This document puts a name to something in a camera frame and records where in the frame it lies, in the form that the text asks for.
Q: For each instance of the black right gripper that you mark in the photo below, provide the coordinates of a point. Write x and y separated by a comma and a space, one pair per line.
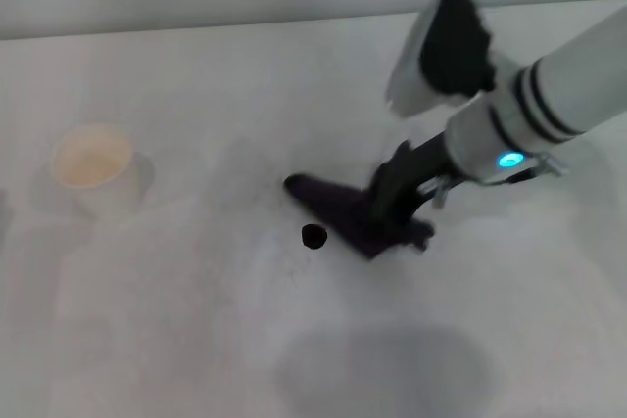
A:
406, 178

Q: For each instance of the purple rag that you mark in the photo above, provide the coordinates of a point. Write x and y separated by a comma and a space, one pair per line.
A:
343, 212

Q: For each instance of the white paper cup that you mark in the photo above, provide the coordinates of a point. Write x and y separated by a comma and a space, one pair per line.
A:
98, 168

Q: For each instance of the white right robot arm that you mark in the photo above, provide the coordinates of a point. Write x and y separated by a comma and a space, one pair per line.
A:
534, 100

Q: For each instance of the black water stain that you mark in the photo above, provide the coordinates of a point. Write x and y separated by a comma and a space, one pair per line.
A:
313, 236

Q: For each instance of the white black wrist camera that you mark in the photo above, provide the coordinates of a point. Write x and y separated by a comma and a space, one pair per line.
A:
441, 46

